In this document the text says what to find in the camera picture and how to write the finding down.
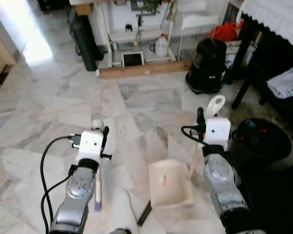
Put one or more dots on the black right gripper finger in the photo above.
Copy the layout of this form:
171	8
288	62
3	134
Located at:
201	117

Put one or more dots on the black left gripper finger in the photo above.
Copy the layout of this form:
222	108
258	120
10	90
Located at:
106	135

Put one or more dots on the beige hand broom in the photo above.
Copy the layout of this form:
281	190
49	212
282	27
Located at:
98	190

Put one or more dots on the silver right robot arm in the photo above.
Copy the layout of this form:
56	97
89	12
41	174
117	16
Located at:
219	180

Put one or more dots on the black canister vacuum cleaner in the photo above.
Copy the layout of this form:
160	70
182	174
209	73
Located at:
207	68

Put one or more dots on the black table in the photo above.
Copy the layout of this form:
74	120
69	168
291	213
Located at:
244	73

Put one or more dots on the long wooden plank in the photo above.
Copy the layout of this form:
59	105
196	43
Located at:
146	69

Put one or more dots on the white plastic jug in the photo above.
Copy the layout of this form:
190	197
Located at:
162	48

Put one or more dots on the white framed black panel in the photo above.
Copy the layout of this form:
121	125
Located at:
133	59

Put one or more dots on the black chair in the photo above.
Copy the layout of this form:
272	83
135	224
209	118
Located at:
283	106

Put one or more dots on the red plastic bag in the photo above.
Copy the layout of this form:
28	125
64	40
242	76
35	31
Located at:
224	31

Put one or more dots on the white patterned seat cushion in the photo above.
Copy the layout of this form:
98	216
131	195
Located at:
285	84

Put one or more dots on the tall black bag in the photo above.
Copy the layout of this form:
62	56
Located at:
85	41

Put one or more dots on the white shelf unit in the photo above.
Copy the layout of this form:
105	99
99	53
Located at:
136	36

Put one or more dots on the white lace tablecloth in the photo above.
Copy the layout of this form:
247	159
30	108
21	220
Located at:
278	17

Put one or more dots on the small wooden crate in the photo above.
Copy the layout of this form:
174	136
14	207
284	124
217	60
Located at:
83	9

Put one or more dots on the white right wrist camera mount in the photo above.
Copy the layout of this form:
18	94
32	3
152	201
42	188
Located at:
217	131

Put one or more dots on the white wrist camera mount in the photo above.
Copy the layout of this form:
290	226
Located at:
217	131
90	144

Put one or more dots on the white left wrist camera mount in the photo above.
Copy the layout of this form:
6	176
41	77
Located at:
90	144

